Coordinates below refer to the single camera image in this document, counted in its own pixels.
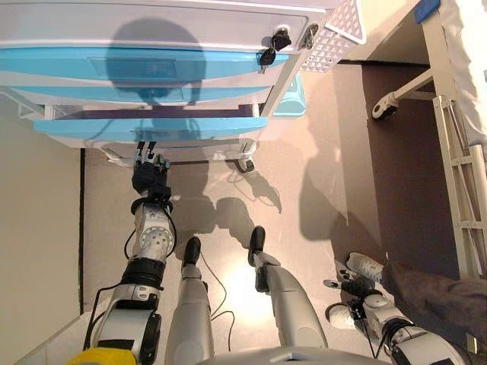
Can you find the blue bed corner tag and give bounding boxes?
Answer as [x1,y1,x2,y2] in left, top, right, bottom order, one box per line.
[414,0,442,22]

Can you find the white bed side rail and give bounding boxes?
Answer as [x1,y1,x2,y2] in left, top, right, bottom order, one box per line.
[433,94,487,278]

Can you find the grey robot torso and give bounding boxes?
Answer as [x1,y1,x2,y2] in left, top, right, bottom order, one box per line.
[201,345,393,365]

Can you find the silver left robot leg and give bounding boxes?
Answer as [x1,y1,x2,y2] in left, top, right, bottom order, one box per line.
[165,236,214,365]

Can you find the white bed duvet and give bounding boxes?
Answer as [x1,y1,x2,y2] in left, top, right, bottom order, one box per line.
[443,0,487,145]

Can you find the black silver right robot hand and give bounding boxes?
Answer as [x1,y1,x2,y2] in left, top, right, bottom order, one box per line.
[323,268,377,304]

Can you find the white plastic side basket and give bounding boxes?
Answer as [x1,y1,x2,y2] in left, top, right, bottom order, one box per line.
[300,0,366,73]

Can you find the black cart keys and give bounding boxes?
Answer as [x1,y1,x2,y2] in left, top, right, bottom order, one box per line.
[258,25,293,75]

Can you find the grey person trouser leg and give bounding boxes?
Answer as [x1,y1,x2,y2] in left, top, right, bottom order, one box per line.
[382,262,487,354]

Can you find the silver right robot leg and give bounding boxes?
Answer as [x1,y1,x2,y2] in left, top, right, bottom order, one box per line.
[247,226,328,349]

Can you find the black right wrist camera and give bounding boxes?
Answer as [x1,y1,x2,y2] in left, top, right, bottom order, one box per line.
[348,303,368,322]

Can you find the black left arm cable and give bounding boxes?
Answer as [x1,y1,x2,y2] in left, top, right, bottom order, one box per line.
[82,220,138,349]

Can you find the silver cart side latch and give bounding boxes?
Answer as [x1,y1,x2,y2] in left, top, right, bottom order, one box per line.
[299,23,320,50]

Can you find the silver robot leg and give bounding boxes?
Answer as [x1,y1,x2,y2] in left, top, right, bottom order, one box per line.
[165,236,214,365]
[247,226,328,349]

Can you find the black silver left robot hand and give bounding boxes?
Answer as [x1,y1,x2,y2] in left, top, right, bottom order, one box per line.
[131,141,172,193]

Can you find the white sneaker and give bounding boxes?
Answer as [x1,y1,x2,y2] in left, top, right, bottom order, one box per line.
[345,252,385,282]
[327,303,358,329]

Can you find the white medical cart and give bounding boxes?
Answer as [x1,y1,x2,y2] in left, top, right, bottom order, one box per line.
[0,0,328,174]

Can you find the thin floor cable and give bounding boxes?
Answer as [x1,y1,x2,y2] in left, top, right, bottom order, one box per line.
[199,250,235,351]

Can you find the white hospital bed frame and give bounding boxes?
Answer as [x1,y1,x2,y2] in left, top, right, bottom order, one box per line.
[371,0,487,278]

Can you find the blue lidded waste bin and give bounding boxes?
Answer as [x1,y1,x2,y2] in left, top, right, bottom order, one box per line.
[272,74,307,117]

